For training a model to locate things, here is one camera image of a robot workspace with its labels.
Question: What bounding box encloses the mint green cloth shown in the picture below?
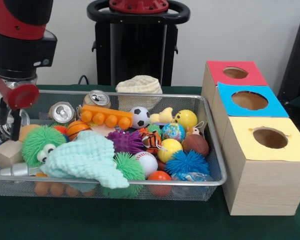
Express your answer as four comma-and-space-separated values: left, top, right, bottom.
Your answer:
39, 131, 130, 189

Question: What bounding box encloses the orange plastic block tray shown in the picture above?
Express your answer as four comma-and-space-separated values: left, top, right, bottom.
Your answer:
79, 104, 135, 130

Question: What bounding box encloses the white baseball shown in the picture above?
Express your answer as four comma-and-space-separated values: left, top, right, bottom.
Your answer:
134, 151, 159, 177

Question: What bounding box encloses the black cable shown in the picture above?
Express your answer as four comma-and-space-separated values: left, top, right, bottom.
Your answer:
77, 74, 91, 86

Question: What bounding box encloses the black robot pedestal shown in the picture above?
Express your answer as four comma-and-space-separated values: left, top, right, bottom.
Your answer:
86, 0, 191, 87

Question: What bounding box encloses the wooden box with three holes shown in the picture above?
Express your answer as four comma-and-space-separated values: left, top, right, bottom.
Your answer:
201, 60, 300, 217

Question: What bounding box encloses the brown toy football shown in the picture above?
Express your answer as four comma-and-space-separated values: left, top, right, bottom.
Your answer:
182, 134, 211, 157

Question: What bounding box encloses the small soccer ball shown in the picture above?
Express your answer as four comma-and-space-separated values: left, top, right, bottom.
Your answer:
128, 106, 152, 130

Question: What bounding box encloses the blue spiky ball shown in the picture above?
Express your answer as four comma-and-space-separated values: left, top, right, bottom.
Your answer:
164, 149, 211, 176

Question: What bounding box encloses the cream knitted cloth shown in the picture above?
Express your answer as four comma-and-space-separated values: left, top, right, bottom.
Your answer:
115, 74, 164, 111

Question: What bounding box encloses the silver wire mesh bin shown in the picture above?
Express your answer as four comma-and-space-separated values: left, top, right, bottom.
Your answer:
0, 89, 228, 202

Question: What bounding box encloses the purple spiky ball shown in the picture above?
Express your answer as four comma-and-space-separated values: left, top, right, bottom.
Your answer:
106, 129, 146, 154

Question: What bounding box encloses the green spiky ball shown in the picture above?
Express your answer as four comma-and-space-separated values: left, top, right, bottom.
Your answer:
21, 124, 67, 167
113, 152, 146, 181

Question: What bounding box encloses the striped tiger plush toy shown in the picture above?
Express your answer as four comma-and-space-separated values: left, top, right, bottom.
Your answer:
141, 130, 163, 155

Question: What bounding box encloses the black flat panel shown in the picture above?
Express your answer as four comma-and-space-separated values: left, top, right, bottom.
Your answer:
277, 16, 300, 101

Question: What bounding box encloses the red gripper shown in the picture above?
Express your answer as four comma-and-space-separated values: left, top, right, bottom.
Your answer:
0, 73, 40, 142

